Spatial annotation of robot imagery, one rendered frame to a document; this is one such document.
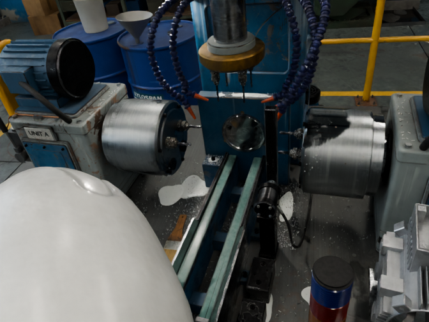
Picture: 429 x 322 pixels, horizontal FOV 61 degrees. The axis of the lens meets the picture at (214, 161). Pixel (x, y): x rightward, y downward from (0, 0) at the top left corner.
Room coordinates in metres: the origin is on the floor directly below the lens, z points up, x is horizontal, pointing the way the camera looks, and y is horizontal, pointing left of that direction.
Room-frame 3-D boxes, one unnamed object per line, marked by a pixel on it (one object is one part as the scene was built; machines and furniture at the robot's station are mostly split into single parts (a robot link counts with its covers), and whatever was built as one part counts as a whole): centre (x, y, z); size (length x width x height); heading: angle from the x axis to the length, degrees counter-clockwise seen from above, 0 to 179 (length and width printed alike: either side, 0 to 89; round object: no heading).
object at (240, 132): (1.02, -0.11, 1.02); 0.15 x 0.02 x 0.15; 68
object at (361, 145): (0.81, -0.38, 1.04); 0.41 x 0.25 x 0.25; 68
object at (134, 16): (2.54, 0.39, 0.93); 0.25 x 0.24 x 0.25; 163
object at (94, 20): (2.99, 0.78, 0.99); 0.24 x 0.22 x 0.24; 73
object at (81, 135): (1.16, 0.48, 0.99); 0.35 x 0.31 x 0.37; 68
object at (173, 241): (0.80, 0.16, 0.80); 0.21 x 0.05 x 0.01; 164
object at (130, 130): (1.07, 0.26, 1.04); 0.37 x 0.25 x 0.25; 68
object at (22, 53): (1.14, 0.53, 1.16); 0.33 x 0.26 x 0.42; 68
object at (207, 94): (1.08, -0.13, 0.97); 0.30 x 0.11 x 0.34; 68
